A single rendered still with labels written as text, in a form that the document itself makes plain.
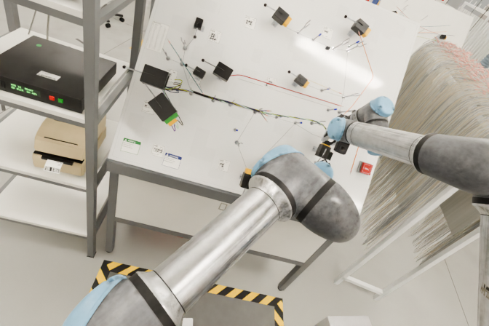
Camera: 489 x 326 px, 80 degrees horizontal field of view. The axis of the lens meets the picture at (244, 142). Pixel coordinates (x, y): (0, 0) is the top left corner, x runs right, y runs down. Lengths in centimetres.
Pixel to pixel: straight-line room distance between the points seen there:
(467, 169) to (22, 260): 204
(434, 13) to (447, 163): 403
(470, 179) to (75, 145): 137
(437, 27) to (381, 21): 304
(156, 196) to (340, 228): 104
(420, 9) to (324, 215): 413
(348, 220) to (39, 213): 167
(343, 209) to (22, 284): 177
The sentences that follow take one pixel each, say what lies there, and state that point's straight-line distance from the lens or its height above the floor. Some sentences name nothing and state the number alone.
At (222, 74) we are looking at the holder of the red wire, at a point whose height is 130.
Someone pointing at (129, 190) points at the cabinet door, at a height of 66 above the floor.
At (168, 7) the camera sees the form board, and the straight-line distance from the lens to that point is 137.
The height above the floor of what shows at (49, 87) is 112.
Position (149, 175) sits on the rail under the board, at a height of 84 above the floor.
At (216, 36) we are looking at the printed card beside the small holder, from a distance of 133.
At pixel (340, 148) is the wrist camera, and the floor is 126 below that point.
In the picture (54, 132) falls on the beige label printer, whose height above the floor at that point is 84.
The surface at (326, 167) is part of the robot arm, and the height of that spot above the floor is 129.
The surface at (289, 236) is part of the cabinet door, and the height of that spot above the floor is 62.
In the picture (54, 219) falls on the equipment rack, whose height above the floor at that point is 24.
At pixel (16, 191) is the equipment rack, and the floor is 24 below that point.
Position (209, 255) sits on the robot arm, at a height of 141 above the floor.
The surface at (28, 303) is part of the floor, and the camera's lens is 201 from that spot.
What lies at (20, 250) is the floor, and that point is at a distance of 215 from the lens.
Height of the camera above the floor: 185
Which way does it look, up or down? 38 degrees down
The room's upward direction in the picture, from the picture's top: 24 degrees clockwise
